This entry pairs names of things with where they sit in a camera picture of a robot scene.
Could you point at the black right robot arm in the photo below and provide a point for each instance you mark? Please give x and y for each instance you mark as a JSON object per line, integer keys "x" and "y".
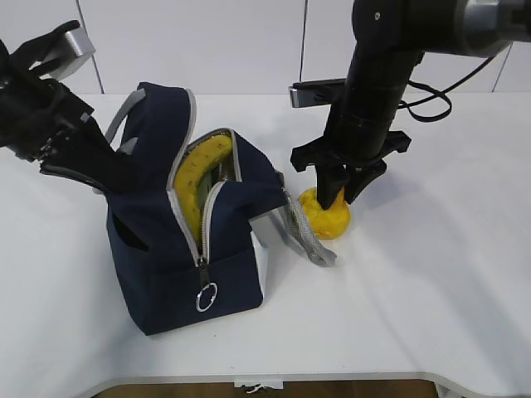
{"x": 391, "y": 39}

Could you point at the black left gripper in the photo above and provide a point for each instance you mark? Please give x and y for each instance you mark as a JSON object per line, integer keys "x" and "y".
{"x": 32, "y": 119}

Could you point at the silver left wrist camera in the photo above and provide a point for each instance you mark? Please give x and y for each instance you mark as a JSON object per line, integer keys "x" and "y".
{"x": 69, "y": 54}

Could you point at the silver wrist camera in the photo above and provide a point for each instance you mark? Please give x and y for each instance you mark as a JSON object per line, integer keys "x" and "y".
{"x": 69, "y": 54}
{"x": 313, "y": 93}

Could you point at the navy blue lunch bag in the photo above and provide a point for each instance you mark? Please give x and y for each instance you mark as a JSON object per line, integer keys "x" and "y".
{"x": 170, "y": 275}

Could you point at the green lidded lunch box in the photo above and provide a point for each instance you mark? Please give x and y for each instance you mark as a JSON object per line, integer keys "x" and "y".
{"x": 217, "y": 174}

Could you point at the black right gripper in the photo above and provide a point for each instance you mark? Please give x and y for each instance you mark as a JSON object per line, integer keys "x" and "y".
{"x": 359, "y": 144}

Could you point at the yellow pear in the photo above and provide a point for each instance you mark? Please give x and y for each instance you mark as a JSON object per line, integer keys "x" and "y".
{"x": 326, "y": 224}

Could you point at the yellow banana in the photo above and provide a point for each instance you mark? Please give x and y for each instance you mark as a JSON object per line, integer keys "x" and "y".
{"x": 201, "y": 160}

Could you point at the white tape label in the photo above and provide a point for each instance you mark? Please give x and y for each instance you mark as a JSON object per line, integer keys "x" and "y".
{"x": 253, "y": 384}

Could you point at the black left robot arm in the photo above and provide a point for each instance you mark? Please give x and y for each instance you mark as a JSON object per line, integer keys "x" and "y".
{"x": 24, "y": 67}

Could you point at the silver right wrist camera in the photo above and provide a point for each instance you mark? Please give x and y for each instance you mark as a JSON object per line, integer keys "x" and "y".
{"x": 313, "y": 93}

